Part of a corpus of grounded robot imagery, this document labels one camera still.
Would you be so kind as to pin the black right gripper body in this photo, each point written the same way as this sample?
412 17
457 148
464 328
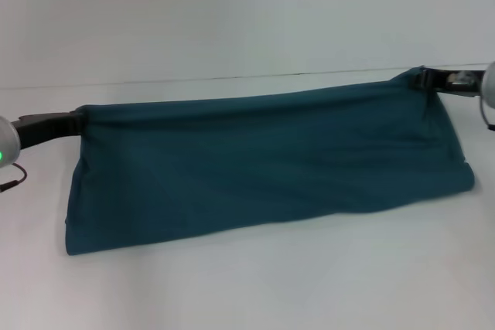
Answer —
462 82

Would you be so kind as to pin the teal t-shirt with FREE print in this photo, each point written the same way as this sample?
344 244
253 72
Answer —
251 152

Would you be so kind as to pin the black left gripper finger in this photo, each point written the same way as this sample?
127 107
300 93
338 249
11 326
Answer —
79 123

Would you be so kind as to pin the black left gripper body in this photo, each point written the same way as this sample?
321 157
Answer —
42 127

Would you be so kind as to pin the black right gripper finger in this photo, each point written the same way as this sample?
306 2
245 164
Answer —
425 79

